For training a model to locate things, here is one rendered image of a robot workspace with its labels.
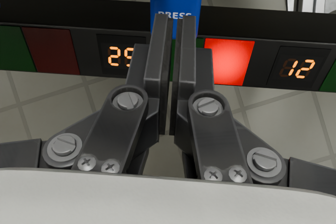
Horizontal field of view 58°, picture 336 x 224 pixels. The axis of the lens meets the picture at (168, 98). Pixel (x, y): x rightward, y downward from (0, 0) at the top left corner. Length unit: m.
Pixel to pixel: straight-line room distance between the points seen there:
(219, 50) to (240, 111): 0.69
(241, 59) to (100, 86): 0.71
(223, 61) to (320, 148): 0.78
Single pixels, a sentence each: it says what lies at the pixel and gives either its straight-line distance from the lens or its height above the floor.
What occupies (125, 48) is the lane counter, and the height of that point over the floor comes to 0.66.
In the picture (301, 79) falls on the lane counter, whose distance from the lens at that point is 0.21.
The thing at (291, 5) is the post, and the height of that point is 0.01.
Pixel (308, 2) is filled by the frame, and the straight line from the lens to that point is 0.60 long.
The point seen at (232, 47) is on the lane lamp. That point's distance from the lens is 0.19.
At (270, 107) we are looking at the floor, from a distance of 0.89.
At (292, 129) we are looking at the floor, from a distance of 0.92.
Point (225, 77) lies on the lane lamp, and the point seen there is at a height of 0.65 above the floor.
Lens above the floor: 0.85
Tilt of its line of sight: 88 degrees down
